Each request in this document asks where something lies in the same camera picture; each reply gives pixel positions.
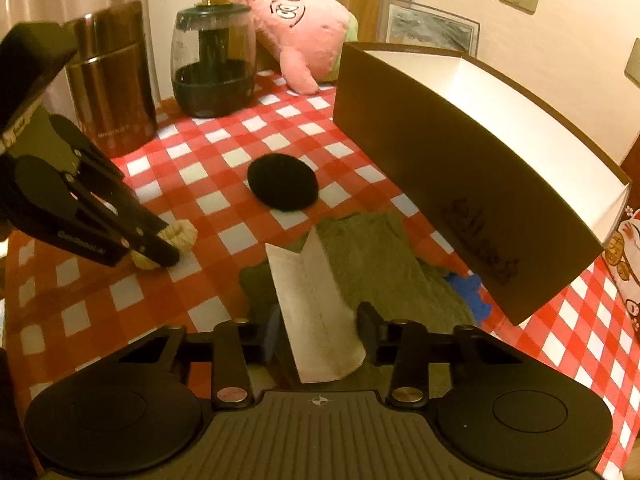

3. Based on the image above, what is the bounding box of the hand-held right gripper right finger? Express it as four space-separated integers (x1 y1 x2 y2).
356 302 523 409

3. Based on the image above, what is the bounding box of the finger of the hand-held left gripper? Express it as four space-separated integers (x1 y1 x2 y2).
50 114 169 234
50 199 181 268

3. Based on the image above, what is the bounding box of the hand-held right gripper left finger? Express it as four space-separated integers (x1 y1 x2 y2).
119 305 289 410

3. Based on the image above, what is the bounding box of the white paper card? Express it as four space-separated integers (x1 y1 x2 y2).
265 227 367 385

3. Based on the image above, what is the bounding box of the grey-green sock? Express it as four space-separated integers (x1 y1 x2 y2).
239 210 493 401

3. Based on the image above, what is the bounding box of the cream fabric ring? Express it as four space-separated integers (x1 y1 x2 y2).
131 220 198 270

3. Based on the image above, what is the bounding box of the brown cardboard box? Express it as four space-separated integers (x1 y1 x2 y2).
332 41 633 328

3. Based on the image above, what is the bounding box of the brown metal canister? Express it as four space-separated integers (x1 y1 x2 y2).
64 0 160 158

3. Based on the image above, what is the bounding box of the red checked tablecloth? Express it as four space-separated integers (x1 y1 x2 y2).
5 67 640 478

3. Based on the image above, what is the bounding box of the dark glass jar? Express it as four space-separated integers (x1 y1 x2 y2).
170 2 258 120

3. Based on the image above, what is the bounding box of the black round pad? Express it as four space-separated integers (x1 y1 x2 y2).
247 154 318 211

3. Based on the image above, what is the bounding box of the pink plush toy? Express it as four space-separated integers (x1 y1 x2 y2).
228 0 358 95

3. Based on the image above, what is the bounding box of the cat print cushion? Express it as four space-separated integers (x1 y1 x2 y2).
602 205 640 333

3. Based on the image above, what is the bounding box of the framed picture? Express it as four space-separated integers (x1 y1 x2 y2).
376 0 481 58

